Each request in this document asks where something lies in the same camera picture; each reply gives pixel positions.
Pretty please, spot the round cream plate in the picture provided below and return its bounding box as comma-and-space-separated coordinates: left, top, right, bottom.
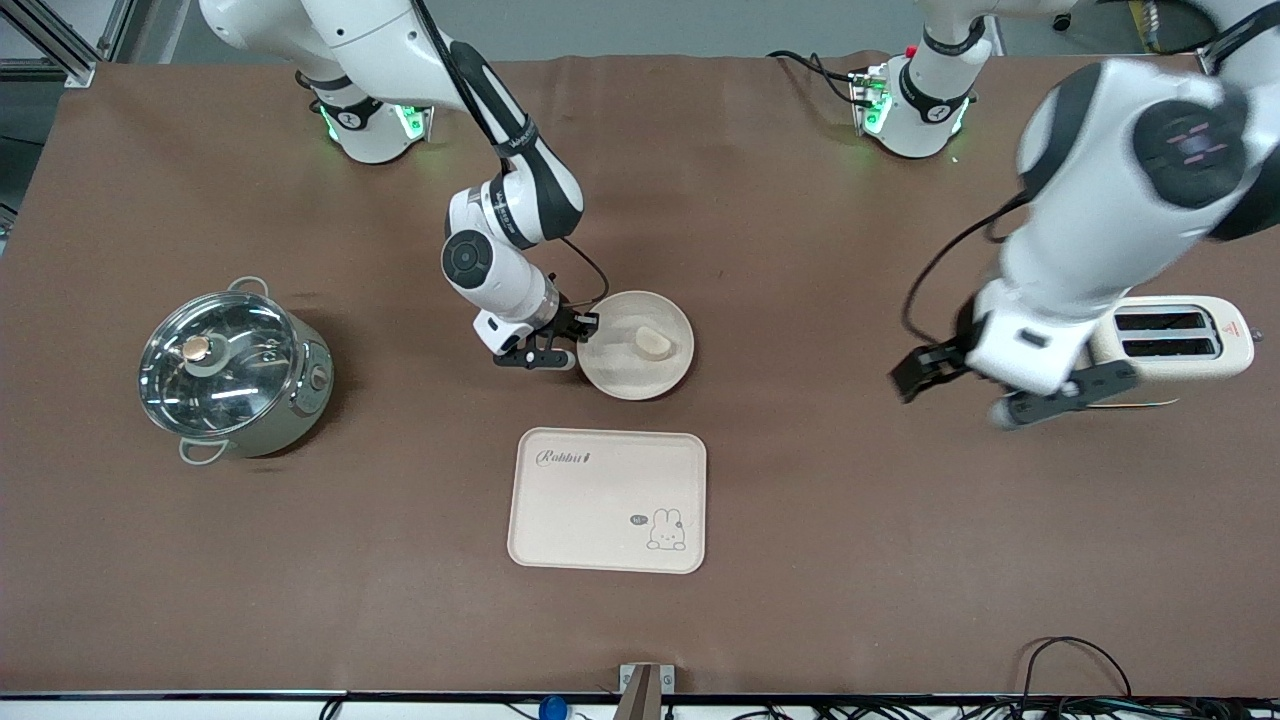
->
577, 291, 696, 402

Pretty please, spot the cream rabbit print tray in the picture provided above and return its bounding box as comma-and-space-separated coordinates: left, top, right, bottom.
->
507, 427, 708, 575

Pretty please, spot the cream two-slot toaster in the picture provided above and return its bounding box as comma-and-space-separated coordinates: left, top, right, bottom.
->
1088, 295, 1257, 409

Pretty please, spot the brown table mat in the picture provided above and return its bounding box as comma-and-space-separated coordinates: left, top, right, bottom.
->
0, 52, 1280, 699

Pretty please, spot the pale green electric pot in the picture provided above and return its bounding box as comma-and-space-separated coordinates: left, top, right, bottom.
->
140, 277, 336, 467

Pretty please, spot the glass pot lid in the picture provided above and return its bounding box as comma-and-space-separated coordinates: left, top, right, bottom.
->
138, 292, 302, 439

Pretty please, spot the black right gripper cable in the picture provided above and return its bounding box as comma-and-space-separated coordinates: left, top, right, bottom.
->
412, 0, 612, 307

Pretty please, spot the black looped floor cable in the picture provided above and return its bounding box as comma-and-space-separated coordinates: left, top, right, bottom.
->
1018, 636, 1137, 720

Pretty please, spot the black left base cable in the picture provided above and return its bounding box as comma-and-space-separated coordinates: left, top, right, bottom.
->
767, 50, 863, 107

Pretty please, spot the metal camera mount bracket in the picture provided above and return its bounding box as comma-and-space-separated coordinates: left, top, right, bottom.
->
618, 663, 676, 720

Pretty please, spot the aluminium frame profile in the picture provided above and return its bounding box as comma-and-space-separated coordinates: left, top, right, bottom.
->
0, 0, 138, 89

